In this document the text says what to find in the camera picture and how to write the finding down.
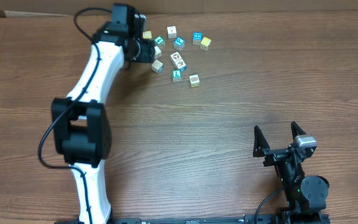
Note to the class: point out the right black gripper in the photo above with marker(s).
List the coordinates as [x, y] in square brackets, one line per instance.
[263, 149]

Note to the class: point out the white block red picture lower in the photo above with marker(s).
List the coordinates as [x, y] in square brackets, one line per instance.
[180, 65]

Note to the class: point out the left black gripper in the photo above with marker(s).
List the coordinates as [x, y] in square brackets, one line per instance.
[148, 51]

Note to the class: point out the yellow block far right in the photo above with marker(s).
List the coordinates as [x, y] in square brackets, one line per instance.
[205, 43]

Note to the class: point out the yellow top block left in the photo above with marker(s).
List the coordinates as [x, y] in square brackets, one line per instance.
[147, 35]

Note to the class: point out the white block red picture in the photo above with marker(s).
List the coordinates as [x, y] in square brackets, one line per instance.
[175, 57]
[180, 65]

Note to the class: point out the green letter L block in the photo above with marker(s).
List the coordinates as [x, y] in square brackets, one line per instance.
[176, 75]

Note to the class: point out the white block yellow side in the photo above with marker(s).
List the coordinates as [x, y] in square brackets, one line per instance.
[194, 80]

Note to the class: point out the white block red picture upper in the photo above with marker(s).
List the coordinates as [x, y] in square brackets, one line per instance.
[175, 57]

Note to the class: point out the green block number four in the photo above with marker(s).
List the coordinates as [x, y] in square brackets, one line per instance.
[159, 41]

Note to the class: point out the white engraved block blue side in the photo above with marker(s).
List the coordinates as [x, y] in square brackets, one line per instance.
[157, 66]

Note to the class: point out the blue block top right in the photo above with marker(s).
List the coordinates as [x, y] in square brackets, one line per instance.
[197, 38]

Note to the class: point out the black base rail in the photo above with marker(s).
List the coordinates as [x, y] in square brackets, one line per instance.
[246, 219]

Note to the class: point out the white block top centre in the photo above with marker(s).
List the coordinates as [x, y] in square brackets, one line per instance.
[172, 32]

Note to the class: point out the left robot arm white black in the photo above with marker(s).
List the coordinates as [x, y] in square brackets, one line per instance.
[80, 125]

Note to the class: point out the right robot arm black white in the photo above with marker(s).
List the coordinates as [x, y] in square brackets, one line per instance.
[306, 195]

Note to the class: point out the blue letter P block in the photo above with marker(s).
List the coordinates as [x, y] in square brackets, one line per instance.
[179, 43]

